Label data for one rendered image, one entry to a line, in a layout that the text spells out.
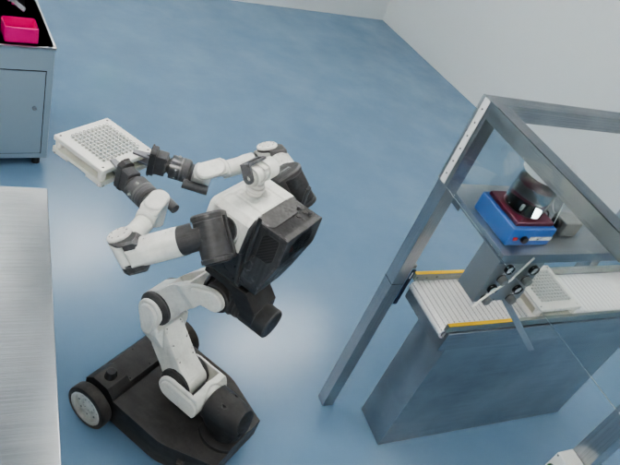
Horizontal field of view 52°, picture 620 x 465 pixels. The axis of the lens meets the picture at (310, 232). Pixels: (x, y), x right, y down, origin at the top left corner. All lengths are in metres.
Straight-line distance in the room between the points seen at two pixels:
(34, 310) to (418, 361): 1.56
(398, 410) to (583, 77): 3.91
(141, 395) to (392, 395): 1.10
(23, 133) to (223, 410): 2.04
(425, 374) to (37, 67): 2.46
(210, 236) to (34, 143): 2.24
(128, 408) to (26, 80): 1.84
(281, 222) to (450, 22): 5.50
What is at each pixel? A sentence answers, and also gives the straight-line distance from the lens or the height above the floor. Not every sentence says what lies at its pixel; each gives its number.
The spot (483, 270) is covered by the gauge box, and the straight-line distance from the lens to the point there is 2.25.
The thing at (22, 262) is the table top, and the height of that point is 0.88.
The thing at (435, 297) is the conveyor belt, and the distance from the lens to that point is 2.58.
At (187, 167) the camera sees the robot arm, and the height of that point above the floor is 1.09.
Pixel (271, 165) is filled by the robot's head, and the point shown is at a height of 1.38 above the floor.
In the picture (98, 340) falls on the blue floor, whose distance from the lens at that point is 3.12.
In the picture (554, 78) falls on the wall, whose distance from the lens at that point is 6.28.
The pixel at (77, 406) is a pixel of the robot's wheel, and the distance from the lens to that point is 2.85.
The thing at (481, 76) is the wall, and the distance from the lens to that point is 6.84.
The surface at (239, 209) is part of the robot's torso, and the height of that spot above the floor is 1.27.
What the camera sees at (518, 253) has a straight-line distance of 2.04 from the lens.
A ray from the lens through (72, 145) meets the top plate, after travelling 2.38.
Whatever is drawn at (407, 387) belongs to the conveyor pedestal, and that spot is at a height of 0.39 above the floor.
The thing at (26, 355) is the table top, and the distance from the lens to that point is 1.95.
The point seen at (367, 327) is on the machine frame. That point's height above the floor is 0.59.
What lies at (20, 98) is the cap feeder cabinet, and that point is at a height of 0.46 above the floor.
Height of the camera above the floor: 2.43
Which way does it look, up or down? 37 degrees down
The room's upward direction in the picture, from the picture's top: 23 degrees clockwise
